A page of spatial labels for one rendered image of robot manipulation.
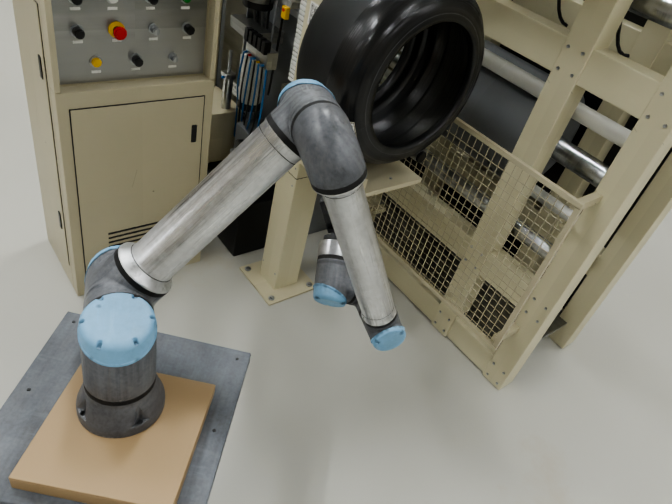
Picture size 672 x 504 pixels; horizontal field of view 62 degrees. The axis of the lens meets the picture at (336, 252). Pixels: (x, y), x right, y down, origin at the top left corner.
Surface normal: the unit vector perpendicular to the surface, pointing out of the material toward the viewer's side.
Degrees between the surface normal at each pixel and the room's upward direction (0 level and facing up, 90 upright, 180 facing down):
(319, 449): 0
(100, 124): 90
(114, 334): 2
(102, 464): 3
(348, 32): 62
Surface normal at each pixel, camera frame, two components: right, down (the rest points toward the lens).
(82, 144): 0.59, 0.61
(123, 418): 0.36, 0.31
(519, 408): 0.21, -0.75
